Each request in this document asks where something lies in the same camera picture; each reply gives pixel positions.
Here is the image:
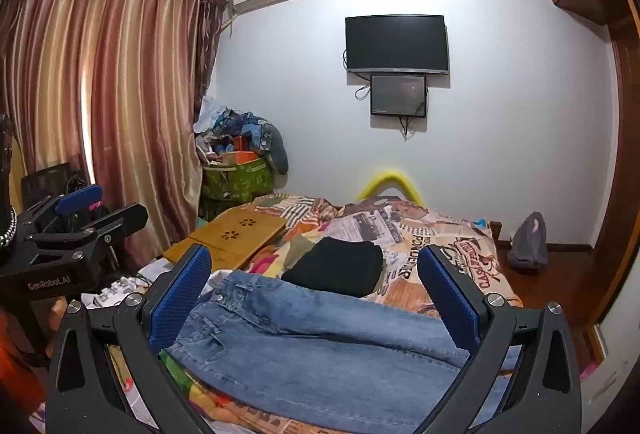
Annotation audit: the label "green fabric bag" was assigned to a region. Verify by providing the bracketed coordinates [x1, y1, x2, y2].
[201, 151, 275, 202]

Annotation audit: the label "large black wall television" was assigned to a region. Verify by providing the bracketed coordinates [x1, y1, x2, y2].
[345, 15, 447, 76]

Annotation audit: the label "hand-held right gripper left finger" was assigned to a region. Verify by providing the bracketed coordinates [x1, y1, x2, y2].
[46, 244, 216, 434]

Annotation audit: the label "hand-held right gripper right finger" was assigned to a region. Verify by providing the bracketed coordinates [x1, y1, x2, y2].
[415, 244, 583, 434]

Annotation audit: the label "white stickered cabinet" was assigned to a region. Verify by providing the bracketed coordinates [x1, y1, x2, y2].
[582, 304, 640, 417]

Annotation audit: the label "yellow foam tube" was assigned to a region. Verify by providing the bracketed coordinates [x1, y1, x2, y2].
[356, 169, 426, 206]

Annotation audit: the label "striped pink curtain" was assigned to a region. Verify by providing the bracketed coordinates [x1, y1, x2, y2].
[0, 0, 227, 275]

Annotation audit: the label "wooden lap desk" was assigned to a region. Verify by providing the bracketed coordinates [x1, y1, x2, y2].
[162, 204, 288, 272]

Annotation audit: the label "black folded pants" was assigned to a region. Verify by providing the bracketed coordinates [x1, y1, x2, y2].
[281, 236, 385, 299]

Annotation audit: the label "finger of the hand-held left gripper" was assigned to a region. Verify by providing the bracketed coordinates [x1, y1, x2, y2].
[17, 184, 104, 235]
[30, 202, 149, 265]

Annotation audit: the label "printed blanket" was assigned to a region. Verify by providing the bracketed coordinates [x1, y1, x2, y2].
[80, 194, 523, 434]

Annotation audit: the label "wooden door frame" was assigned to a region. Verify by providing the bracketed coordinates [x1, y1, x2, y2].
[590, 0, 640, 330]

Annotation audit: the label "pile of mixed clothes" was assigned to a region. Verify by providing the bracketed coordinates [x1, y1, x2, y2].
[194, 96, 290, 175]

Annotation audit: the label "grey backpack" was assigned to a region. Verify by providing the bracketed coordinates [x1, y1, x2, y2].
[507, 212, 549, 270]

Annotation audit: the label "person's left forearm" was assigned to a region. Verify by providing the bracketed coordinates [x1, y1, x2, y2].
[0, 306, 38, 402]

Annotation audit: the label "small black wall monitor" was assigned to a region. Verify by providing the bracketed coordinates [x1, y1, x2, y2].
[370, 74, 428, 119]

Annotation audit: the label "black mesh basket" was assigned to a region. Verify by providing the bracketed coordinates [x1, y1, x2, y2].
[20, 162, 73, 201]

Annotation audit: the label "blue denim pants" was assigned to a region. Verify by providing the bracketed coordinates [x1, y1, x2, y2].
[160, 270, 523, 434]

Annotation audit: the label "black monitor cable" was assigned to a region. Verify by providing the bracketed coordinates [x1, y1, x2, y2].
[399, 116, 422, 141]

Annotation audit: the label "white clutter pile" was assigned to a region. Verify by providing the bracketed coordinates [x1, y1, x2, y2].
[81, 258, 173, 311]

